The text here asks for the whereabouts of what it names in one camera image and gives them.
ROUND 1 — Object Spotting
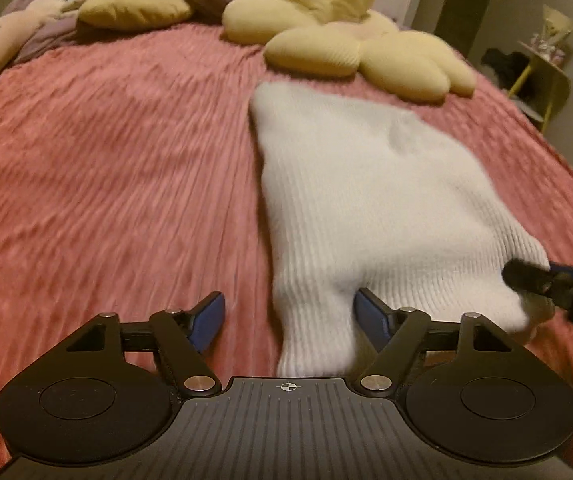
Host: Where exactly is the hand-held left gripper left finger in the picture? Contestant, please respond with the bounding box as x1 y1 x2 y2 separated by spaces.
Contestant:
66 291 226 397

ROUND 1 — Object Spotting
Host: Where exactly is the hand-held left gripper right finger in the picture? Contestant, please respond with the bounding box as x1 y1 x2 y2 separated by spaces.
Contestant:
354 287 523 397

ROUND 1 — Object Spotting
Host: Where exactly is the white knit sweater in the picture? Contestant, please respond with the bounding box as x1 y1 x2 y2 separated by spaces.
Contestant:
249 81 556 377

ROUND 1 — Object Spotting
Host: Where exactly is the pink ribbed bedspread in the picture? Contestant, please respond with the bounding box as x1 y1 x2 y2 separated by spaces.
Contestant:
0 10 573 480

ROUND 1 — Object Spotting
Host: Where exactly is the yellow side table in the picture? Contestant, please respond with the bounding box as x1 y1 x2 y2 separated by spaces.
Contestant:
507 40 572 133

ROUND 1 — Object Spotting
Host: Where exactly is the dark cloth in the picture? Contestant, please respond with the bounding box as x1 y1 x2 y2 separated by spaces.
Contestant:
481 47 530 86

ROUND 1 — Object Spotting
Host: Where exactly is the wrapped flower bouquet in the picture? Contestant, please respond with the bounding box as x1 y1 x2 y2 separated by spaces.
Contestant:
531 4 573 61

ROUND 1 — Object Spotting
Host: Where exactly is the yellow flower-shaped pillow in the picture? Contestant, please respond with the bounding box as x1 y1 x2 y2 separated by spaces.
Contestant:
221 0 477 103

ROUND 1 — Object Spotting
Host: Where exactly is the dark door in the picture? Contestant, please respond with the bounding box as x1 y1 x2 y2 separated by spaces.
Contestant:
437 0 502 58

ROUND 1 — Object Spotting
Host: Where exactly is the small yellow oval cushion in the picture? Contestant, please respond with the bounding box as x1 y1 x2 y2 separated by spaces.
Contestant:
77 0 193 31

